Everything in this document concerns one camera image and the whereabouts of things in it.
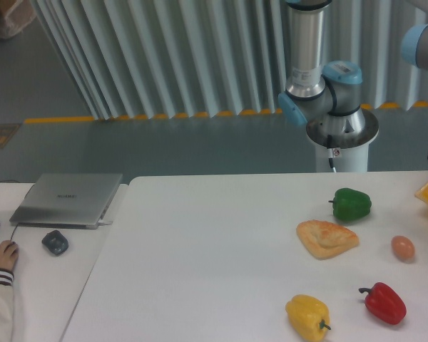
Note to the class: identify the brown egg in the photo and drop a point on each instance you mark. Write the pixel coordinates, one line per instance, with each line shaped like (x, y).
(403, 248)

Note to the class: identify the triangular flat bread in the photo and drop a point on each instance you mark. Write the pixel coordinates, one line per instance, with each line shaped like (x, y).
(325, 240)

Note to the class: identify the silver laptop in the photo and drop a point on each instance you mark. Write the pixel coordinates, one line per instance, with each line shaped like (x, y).
(67, 200)

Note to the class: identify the dark grey mouse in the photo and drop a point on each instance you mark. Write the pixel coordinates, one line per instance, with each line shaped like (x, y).
(55, 243)

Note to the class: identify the white folding screen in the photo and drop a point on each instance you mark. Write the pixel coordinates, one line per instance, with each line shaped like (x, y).
(170, 57)

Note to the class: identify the red bell pepper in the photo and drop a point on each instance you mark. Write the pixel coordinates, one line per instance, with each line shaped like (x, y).
(384, 303)

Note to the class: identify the green bell pepper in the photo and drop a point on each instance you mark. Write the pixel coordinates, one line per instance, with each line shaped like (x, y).
(350, 205)

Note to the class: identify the person's hand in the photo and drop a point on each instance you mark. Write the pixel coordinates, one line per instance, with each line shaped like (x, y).
(9, 254)

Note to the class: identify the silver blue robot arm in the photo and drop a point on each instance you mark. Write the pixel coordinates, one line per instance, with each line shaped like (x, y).
(308, 53)

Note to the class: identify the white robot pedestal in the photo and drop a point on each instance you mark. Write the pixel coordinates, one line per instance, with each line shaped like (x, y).
(341, 160)

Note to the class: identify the yellow bell pepper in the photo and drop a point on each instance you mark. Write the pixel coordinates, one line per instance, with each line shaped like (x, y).
(309, 317)

